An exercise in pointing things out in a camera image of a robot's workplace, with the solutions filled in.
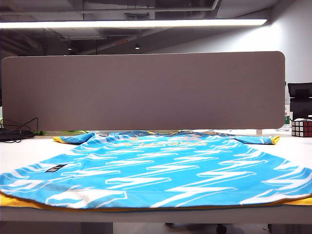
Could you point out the blue white patterned soccer jersey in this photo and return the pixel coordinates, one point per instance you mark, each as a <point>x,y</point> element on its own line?
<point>156,170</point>

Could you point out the brown fabric desk divider panel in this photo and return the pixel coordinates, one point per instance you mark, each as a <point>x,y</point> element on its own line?
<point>146,92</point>

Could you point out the small ceiling spot lamp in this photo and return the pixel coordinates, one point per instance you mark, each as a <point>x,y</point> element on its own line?
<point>137,46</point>

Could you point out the long ceiling light strip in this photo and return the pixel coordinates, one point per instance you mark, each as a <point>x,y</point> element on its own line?
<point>122,24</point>

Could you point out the clear bottle with green label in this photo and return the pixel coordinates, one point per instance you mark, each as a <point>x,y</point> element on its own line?
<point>287,119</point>

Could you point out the black office chair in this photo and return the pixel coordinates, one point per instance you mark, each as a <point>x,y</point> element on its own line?
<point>301,102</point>

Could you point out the rubik's cube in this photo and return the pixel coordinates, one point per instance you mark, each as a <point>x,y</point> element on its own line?
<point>302,128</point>

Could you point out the beige divider bracket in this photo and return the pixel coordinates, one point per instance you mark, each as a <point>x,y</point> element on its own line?
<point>259,132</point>

